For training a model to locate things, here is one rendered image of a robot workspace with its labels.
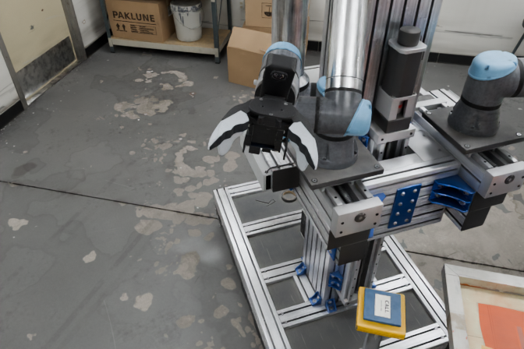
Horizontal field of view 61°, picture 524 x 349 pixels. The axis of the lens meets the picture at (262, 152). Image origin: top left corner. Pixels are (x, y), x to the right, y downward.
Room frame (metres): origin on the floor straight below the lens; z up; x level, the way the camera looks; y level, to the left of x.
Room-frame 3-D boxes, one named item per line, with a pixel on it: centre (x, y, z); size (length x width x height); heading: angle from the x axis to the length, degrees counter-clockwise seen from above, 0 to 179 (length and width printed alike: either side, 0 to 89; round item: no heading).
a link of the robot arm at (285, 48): (0.77, -0.04, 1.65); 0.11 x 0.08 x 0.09; 173
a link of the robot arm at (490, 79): (1.17, -0.68, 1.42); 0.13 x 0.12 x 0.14; 91
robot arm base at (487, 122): (1.17, -0.67, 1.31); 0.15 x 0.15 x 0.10
